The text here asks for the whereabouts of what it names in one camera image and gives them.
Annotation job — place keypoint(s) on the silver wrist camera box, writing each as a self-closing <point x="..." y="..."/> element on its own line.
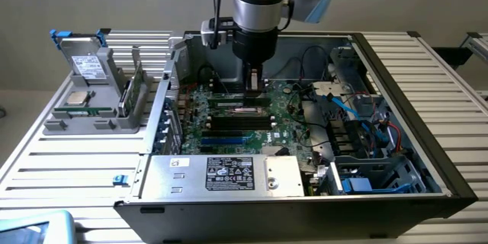
<point x="209" y="31"/>

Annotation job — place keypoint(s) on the grey metal disk bay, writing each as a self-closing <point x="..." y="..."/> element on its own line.
<point x="382" y="172"/>

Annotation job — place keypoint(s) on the teal framed tablet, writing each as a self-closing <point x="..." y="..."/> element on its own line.
<point x="34" y="227"/>

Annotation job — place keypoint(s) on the green motherboard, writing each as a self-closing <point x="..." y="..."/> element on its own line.
<point x="263" y="138"/>

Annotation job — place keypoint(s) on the blue expansion slot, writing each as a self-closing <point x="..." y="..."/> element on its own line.
<point x="223" y="141"/>

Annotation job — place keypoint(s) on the blue plastic drive caddy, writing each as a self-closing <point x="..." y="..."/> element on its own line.
<point x="357" y="185"/>

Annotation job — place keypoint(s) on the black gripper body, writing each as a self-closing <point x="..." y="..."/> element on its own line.
<point x="255" y="45"/>

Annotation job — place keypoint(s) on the black short expansion slot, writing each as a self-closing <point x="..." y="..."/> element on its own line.
<point x="207" y="149"/>

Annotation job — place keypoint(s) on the green card standing upright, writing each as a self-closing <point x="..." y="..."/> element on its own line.
<point x="131" y="95"/>

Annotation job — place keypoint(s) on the metal slat side table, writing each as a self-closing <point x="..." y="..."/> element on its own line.
<point x="475" y="41"/>

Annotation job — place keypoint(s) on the silver CPU chip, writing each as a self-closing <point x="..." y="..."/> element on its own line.
<point x="79" y="98"/>

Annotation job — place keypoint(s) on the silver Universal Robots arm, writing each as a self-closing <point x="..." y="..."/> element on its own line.
<point x="259" y="1"/>

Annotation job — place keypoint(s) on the black open PC case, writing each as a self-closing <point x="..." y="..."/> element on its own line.
<point x="290" y="221"/>

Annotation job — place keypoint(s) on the silver chipset heat sink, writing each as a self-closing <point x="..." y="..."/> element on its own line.
<point x="274" y="150"/>

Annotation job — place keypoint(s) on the green RAM stick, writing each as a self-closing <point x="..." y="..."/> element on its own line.
<point x="226" y="102"/>
<point x="82" y="111"/>

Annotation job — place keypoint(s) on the black RAM slot bank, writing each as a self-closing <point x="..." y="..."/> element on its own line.
<point x="241" y="122"/>

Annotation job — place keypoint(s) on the hard disk with blue bracket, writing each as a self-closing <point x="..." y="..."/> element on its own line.
<point x="86" y="55"/>

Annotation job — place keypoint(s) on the silver power supply unit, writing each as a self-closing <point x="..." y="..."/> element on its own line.
<point x="222" y="176"/>

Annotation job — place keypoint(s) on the grey parts rack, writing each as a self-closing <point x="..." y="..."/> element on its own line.
<point x="87" y="124"/>

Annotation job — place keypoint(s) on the black case fan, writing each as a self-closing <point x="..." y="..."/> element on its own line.
<point x="353" y="138"/>

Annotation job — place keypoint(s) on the black block beside table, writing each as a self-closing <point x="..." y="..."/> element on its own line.
<point x="451" y="56"/>

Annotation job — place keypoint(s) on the blue plastic clip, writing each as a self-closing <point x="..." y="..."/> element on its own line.
<point x="121" y="179"/>

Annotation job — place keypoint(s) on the black long expansion slot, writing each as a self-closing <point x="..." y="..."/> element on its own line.
<point x="223" y="133"/>

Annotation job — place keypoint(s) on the silver optical drive cage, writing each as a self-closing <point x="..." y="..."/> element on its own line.
<point x="349" y="69"/>

